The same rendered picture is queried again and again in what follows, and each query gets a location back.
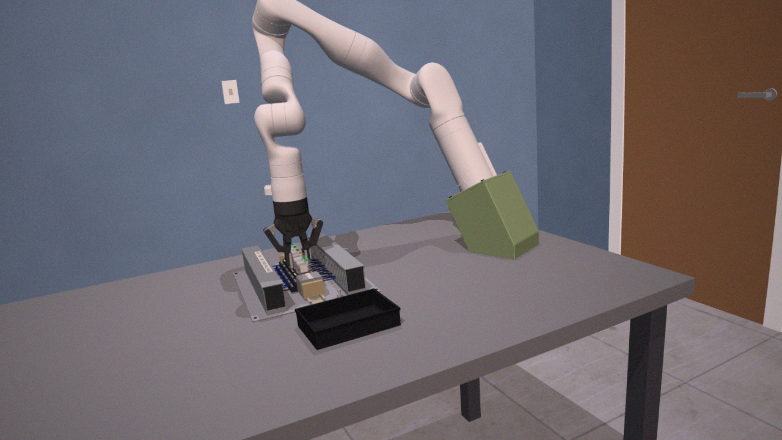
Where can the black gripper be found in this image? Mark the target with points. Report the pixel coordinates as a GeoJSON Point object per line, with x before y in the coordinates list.
{"type": "Point", "coordinates": [292, 219]}

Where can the black rectangular tray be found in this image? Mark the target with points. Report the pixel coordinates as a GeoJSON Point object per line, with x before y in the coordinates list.
{"type": "Point", "coordinates": [332, 322]}

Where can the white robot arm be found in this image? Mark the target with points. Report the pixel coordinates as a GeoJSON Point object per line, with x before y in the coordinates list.
{"type": "Point", "coordinates": [432, 87]}

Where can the grey relay panel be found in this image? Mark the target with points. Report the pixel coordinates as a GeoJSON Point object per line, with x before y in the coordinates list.
{"type": "Point", "coordinates": [264, 291]}

